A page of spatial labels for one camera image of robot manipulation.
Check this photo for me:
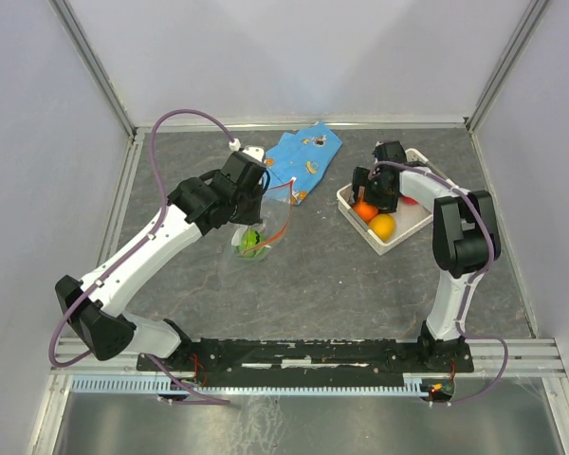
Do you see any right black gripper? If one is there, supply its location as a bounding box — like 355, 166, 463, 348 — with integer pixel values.
345, 167, 397, 215

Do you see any orange fruit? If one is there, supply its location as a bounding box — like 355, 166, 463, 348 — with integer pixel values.
353, 201, 379, 224

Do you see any red apple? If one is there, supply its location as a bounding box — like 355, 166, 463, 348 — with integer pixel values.
400, 196, 418, 205

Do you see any green watermelon ball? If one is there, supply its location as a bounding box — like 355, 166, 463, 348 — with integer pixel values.
235, 229, 265, 259

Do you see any clear zip top bag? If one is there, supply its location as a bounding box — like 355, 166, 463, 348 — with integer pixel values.
217, 183, 293, 287

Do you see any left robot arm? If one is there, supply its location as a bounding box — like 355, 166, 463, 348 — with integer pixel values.
55, 147, 267, 370

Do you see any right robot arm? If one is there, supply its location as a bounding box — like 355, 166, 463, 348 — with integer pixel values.
351, 141, 502, 371

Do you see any yellow lemon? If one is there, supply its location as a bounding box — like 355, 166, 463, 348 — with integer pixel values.
369, 213, 395, 242

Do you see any blue patterned cloth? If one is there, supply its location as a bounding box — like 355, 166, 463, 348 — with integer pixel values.
265, 121, 342, 205

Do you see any white plastic basket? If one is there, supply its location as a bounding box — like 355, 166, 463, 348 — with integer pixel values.
336, 148, 459, 256

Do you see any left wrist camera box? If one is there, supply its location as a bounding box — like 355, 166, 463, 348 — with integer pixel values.
241, 146, 266, 163

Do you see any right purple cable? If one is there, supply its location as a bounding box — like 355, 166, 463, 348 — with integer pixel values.
367, 160, 509, 407

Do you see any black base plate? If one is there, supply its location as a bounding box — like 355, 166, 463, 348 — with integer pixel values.
160, 338, 474, 389

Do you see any blue cable duct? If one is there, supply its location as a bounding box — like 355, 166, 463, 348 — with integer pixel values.
70, 373, 432, 397

